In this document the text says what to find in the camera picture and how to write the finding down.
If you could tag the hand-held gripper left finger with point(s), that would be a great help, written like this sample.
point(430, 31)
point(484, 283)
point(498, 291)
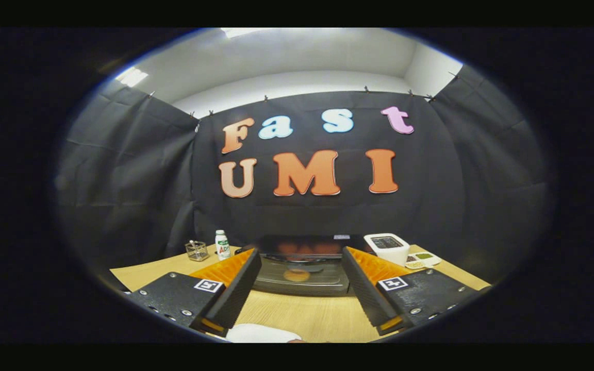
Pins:
point(237, 291)

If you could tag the black toaster oven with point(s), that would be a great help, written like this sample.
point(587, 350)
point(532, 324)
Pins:
point(302, 247)

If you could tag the white box-shaped appliance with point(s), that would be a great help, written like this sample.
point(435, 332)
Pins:
point(387, 252)

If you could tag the white plate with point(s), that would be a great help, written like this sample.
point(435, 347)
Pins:
point(256, 334)

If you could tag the golden bagel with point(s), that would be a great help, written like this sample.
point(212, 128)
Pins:
point(297, 275)

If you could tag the small white bottle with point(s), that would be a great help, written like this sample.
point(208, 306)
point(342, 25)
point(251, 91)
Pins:
point(222, 246)

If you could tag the row of black cloth clips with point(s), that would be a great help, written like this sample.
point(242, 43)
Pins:
point(366, 89)

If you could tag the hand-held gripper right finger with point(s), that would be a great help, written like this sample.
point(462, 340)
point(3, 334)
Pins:
point(364, 291)

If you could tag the white divided dish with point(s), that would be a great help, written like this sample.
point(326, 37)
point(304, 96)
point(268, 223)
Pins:
point(423, 260)

